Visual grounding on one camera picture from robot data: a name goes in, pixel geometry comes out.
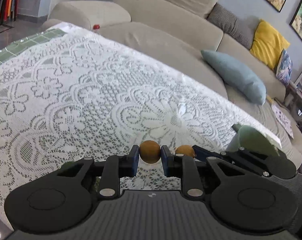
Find brown kiwi fruit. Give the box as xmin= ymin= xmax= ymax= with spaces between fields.
xmin=139 ymin=140 xmax=161 ymax=164
xmin=175 ymin=145 xmax=195 ymax=158

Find green colander bowl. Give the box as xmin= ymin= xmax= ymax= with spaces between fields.
xmin=226 ymin=124 xmax=280 ymax=156

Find green cucumber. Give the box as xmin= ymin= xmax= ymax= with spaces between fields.
xmin=61 ymin=161 xmax=76 ymax=170

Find printed paper on sofa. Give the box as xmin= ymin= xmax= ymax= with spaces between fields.
xmin=271 ymin=103 xmax=294 ymax=139

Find white lace tablecloth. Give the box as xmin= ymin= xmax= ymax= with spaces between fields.
xmin=0 ymin=25 xmax=279 ymax=222

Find light blue cushion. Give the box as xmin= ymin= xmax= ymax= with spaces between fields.
xmin=201 ymin=50 xmax=267 ymax=105

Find floral patterned cushion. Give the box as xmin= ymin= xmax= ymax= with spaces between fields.
xmin=276 ymin=49 xmax=293 ymax=87

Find yellow cushion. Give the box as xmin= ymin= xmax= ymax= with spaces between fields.
xmin=250 ymin=19 xmax=290 ymax=70

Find grey knitted cushion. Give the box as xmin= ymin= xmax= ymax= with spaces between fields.
xmin=207 ymin=3 xmax=259 ymax=50

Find beige sectional sofa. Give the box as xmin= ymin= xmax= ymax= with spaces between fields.
xmin=42 ymin=0 xmax=302 ymax=167

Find stacked colourful stools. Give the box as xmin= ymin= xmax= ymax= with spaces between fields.
xmin=0 ymin=0 xmax=19 ymax=23

